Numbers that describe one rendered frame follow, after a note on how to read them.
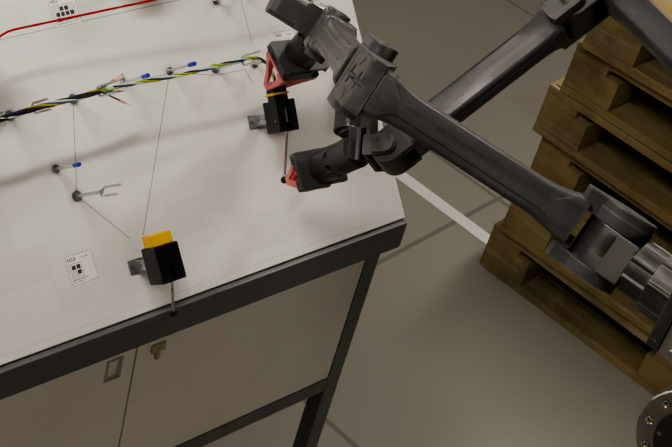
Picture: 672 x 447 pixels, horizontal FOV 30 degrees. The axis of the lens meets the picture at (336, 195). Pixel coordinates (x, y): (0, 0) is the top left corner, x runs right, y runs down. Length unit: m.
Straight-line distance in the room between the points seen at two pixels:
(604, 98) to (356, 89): 1.95
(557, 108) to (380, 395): 0.94
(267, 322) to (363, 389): 0.94
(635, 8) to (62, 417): 1.19
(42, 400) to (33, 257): 0.28
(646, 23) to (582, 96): 1.45
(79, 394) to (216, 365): 0.32
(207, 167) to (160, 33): 0.25
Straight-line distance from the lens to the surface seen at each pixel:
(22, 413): 2.20
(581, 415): 3.55
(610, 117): 3.48
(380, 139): 2.04
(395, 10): 5.11
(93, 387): 2.26
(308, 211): 2.34
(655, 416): 1.87
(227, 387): 2.53
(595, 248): 1.57
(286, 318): 2.50
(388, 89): 1.58
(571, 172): 3.64
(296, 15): 2.07
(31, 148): 2.06
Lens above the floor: 2.33
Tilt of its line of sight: 36 degrees down
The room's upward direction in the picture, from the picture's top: 16 degrees clockwise
